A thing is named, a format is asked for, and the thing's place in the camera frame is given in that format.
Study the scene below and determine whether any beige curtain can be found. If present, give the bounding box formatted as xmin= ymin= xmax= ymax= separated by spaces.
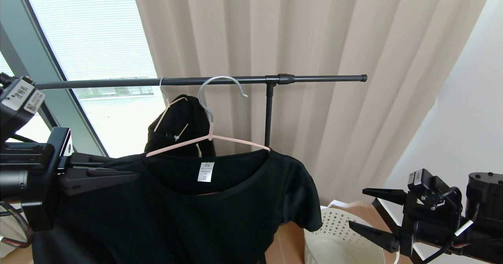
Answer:
xmin=130 ymin=0 xmax=496 ymax=218

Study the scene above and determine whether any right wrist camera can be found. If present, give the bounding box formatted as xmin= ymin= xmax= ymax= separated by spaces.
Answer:
xmin=407 ymin=169 xmax=464 ymax=217

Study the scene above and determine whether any white laundry basket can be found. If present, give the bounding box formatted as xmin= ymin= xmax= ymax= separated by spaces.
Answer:
xmin=303 ymin=205 xmax=400 ymax=264

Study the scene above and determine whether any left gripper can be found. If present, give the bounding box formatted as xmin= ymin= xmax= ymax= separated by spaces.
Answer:
xmin=0 ymin=126 xmax=141 ymax=232

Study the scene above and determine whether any black clothes rack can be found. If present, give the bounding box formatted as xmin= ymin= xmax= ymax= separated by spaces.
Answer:
xmin=33 ymin=73 xmax=368 ymax=149

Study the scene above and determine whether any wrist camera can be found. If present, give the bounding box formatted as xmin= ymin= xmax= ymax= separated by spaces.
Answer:
xmin=0 ymin=72 xmax=47 ymax=141
xmin=407 ymin=169 xmax=464 ymax=217

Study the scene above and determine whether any pink clothes hanger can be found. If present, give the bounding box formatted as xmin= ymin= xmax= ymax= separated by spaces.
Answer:
xmin=145 ymin=75 xmax=272 ymax=159
xmin=153 ymin=78 xmax=190 ymax=142

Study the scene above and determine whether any black t-shirt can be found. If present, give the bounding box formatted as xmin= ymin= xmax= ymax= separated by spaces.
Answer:
xmin=31 ymin=149 xmax=324 ymax=264

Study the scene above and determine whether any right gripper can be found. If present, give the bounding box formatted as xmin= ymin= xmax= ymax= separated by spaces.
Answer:
xmin=348 ymin=187 xmax=463 ymax=259

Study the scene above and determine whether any window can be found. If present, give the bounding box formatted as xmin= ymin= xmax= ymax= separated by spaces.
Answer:
xmin=0 ymin=0 xmax=166 ymax=159

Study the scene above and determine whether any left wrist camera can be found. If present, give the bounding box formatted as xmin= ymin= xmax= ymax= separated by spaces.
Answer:
xmin=0 ymin=72 xmax=47 ymax=141

